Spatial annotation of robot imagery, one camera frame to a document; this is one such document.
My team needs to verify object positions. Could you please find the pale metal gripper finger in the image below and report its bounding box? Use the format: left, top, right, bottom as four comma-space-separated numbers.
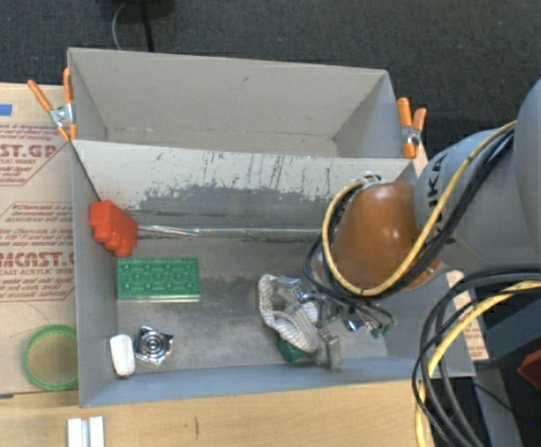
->
318, 330, 345, 372
276, 276, 305, 300

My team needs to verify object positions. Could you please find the white knitted cloth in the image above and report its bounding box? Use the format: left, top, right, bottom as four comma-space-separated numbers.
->
257, 274, 322, 354

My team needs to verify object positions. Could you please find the small green block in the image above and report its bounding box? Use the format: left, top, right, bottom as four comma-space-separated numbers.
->
276, 335, 318, 365

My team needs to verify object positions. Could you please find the green flat studded plate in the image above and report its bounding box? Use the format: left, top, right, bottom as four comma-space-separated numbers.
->
115, 257, 202, 304

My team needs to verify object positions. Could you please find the crumpled silver foil cup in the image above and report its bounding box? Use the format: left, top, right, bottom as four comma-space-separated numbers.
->
133, 325, 175, 367

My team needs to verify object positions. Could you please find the small white cylinder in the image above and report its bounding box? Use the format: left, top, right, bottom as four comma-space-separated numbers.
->
109, 333, 138, 378

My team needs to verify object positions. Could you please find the red toy building block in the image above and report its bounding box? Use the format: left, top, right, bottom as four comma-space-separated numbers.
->
88, 199, 140, 258

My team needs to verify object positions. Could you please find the grey metal bin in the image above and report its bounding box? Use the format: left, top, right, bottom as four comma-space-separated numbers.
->
66, 47, 477, 409

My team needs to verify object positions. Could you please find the brown cardboard board, red print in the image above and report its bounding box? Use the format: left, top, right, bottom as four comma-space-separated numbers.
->
0, 80, 491, 402

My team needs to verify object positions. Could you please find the green plastic ring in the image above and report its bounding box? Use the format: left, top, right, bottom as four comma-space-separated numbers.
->
21, 323, 81, 392

